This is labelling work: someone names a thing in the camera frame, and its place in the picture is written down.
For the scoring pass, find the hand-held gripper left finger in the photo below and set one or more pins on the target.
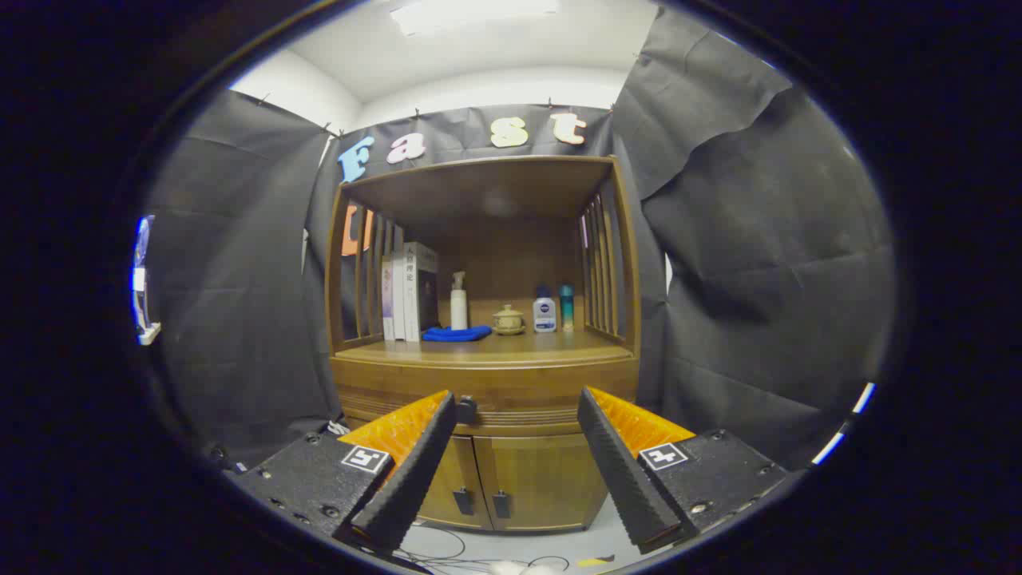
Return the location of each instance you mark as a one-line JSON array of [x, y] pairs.
[[415, 471]]

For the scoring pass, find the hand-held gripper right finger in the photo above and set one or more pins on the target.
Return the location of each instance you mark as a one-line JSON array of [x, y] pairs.
[[623, 471]]

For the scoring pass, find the wooden drawer with black knob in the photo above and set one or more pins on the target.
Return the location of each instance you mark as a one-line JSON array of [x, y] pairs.
[[511, 383]]

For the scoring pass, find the wooden cabinet door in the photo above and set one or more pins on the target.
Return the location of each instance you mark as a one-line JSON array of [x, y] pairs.
[[459, 479], [543, 479]]

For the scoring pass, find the wooden countertop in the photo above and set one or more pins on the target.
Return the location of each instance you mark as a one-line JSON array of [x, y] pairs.
[[543, 345]]

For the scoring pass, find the wooden cabinet with slatted hutch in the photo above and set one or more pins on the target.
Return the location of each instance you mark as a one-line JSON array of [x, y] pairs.
[[519, 200]]

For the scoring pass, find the yellow floor tape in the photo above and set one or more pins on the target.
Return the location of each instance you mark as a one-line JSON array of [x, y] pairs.
[[595, 561]]

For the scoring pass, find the white rounded object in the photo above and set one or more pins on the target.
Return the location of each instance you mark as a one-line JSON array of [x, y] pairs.
[[519, 569]]

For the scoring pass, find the blue folded cloth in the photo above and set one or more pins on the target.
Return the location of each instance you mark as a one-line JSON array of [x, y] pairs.
[[457, 333]]

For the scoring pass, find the white pump bottle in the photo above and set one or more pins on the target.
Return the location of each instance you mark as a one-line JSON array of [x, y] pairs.
[[459, 311]]

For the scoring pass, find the lavender book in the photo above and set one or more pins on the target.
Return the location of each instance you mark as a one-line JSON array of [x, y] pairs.
[[387, 303]]

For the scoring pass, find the teal slim bottle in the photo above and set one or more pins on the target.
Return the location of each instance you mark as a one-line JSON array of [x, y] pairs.
[[566, 310]]

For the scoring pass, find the white lotion bottle blue cap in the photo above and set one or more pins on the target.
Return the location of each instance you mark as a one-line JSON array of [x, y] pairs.
[[544, 315]]

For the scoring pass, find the white book with dark cover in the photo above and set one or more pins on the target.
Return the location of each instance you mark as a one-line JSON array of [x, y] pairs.
[[419, 295]]

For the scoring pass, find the beige lidded tea cup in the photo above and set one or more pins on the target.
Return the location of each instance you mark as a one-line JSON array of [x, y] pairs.
[[509, 321]]

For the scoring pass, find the black power strip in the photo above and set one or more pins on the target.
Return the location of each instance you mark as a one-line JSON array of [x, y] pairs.
[[217, 457]]

